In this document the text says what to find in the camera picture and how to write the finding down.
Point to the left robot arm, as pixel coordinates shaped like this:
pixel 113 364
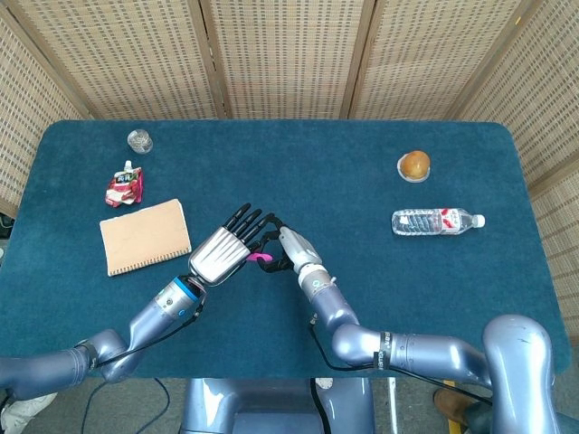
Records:
pixel 149 316

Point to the woven bamboo folding screen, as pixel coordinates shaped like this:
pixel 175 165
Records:
pixel 289 54

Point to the white table leg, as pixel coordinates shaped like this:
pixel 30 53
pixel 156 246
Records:
pixel 392 402

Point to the tan spiral notebook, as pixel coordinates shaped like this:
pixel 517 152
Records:
pixel 145 235

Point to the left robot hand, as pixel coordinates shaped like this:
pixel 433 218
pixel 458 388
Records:
pixel 217 255

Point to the small clear glass cup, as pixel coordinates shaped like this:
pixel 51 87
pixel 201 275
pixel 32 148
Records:
pixel 139 142

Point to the bread bun on plate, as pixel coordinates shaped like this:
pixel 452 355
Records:
pixel 414 165

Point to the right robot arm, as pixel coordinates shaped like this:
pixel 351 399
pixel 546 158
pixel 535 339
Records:
pixel 429 352

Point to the pink small object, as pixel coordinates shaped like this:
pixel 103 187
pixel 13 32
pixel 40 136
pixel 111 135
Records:
pixel 261 257

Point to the crumpled red drink pouch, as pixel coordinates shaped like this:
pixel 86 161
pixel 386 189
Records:
pixel 124 187

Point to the blue tablecloth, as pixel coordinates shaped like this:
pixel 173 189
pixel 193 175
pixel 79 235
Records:
pixel 253 172

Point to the grey-blue robot torso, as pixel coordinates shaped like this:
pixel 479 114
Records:
pixel 253 404

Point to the brown shoe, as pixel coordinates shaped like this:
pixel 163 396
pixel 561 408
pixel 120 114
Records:
pixel 450 402

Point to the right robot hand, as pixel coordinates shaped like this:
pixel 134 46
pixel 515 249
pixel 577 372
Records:
pixel 298 251

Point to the white shoe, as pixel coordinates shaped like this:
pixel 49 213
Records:
pixel 25 411

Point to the clear plastic water bottle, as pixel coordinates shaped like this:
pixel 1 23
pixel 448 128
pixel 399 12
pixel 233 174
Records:
pixel 429 221

